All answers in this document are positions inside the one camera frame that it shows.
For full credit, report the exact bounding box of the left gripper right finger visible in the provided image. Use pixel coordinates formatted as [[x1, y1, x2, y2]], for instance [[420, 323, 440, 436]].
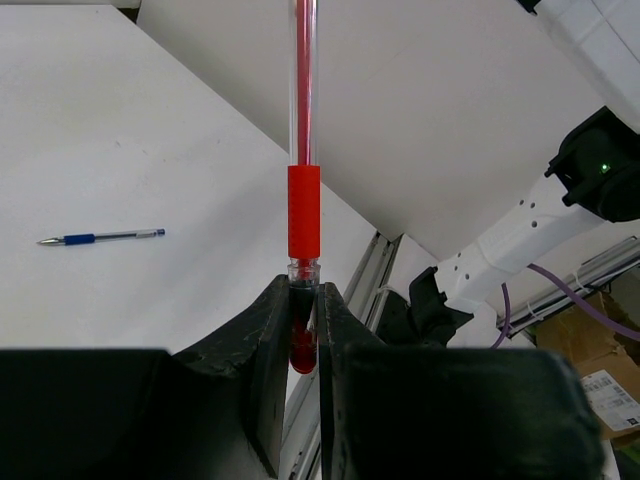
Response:
[[316, 282, 606, 480]]

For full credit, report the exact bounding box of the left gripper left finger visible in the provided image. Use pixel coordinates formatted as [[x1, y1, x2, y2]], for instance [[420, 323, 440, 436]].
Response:
[[1, 275, 291, 479]]

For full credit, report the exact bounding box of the red pen cap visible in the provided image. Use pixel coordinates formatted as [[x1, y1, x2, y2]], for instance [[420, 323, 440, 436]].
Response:
[[289, 282, 317, 375]]

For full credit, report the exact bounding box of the red pen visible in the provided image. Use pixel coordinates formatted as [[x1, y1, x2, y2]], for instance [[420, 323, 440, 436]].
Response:
[[287, 1, 321, 288]]

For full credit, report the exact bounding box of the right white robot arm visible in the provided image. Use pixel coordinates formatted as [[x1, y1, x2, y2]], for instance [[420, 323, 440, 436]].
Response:
[[375, 1, 639, 346]]

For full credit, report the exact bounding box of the cardboard box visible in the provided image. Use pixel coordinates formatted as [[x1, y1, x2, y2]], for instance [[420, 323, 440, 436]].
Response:
[[535, 305, 639, 450]]

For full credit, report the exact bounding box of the blue pen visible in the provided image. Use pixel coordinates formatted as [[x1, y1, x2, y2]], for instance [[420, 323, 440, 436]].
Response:
[[36, 228, 166, 246]]

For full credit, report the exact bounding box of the aluminium frame rail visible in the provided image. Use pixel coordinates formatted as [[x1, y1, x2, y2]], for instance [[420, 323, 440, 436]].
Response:
[[278, 233, 397, 479]]

